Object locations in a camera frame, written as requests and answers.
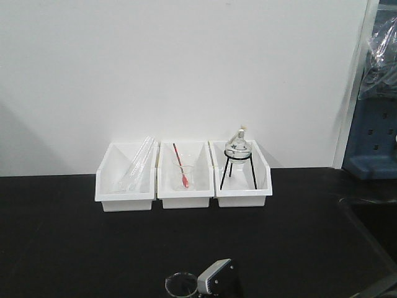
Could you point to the blue pegboard rack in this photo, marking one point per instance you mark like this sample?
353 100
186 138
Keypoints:
371 146

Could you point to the right white storage bin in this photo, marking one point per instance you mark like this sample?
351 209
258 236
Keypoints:
238 190

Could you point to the glass alcohol lamp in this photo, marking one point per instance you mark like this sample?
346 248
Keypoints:
237 148

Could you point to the middle white storage bin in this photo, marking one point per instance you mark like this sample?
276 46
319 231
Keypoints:
196 154

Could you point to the small beaker in bin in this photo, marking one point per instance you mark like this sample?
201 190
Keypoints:
176 178

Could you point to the clear glass test tubes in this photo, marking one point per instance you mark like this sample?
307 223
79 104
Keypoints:
133 174

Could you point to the clear plastic bag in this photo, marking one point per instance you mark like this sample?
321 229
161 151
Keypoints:
379 78

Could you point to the white storage bin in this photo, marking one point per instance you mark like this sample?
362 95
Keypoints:
238 190
115 163
196 154

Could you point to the clear glass beaker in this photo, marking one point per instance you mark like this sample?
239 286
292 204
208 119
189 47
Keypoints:
181 285

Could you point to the left white storage bin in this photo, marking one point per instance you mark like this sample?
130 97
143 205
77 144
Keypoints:
115 163

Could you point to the black wire tripod stand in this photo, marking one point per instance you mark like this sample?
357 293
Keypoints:
237 162

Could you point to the black sink basin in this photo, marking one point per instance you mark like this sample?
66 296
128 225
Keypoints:
375 219

